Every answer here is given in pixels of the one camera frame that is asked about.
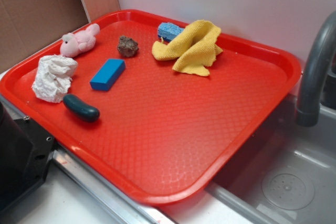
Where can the dark green plastic pickle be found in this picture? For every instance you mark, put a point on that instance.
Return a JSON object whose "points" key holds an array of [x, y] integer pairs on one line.
{"points": [[80, 109]]}

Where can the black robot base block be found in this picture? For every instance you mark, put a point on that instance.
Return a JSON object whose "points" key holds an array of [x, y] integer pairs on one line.
{"points": [[26, 151]]}

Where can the red plastic tray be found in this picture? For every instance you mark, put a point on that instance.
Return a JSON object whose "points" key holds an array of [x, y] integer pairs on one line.
{"points": [[161, 135]]}

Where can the yellow microfiber cloth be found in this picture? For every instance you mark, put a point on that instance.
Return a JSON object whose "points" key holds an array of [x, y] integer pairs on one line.
{"points": [[194, 49]]}

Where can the blue rectangular block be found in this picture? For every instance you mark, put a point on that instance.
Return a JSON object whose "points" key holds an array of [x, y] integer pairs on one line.
{"points": [[108, 74]]}

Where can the brown rock lump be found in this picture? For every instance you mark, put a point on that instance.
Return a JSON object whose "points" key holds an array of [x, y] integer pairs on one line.
{"points": [[127, 47]]}

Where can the blue sponge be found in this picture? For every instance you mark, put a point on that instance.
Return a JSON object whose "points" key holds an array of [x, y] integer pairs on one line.
{"points": [[168, 31]]}

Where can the pink plush toy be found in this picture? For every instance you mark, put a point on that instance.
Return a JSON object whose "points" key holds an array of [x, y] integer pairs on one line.
{"points": [[74, 44]]}

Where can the grey toy sink basin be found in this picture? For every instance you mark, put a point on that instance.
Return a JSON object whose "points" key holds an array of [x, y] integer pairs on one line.
{"points": [[284, 173]]}

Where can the grey sink faucet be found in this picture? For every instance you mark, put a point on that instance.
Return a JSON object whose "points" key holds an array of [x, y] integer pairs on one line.
{"points": [[318, 80]]}

